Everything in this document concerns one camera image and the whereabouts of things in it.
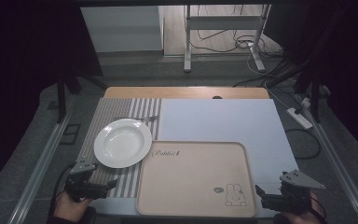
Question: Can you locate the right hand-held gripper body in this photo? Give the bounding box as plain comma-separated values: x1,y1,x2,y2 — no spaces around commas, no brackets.
260,169,326,215

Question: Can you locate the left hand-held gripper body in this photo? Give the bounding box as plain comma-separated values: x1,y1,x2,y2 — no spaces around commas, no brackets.
64,156,110,203

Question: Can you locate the person's left hand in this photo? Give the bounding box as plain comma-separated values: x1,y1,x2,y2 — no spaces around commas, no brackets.
53,189,91,224

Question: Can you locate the person's right hand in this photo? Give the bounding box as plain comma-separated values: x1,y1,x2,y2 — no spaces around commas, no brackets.
280,191,324,224

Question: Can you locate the white round plate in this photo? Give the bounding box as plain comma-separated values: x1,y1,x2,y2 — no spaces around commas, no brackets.
93,118,154,169

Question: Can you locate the black floor outlet plate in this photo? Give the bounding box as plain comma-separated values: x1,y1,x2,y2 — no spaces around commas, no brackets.
59,123,82,146

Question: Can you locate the beige tray with rabbit print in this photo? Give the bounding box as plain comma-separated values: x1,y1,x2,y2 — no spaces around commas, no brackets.
135,140,258,219

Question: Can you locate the grey striped placemat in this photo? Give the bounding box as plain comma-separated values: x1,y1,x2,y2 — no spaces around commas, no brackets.
76,97,163,199

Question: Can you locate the white power strip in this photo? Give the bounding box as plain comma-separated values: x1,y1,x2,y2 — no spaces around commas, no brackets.
285,106,314,131

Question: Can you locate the light blue placemat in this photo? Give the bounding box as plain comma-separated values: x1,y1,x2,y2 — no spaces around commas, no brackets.
89,98,300,219

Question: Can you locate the wooden table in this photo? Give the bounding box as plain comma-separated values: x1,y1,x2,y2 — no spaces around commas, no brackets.
103,86,271,100

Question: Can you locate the white metal stand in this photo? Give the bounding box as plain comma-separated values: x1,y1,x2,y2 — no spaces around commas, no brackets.
183,4,272,75

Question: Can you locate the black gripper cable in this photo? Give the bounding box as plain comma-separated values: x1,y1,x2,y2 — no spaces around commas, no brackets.
48,162,76,219

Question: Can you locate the metal floor rail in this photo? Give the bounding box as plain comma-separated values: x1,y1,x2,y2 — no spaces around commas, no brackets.
7,110,73,224
300,99,358,224

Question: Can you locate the black floor cable loop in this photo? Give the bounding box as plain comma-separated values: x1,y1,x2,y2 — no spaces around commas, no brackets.
284,128,323,161

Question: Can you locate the bundle of floor cables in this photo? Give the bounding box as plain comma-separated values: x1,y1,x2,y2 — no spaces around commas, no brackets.
185,4,296,89

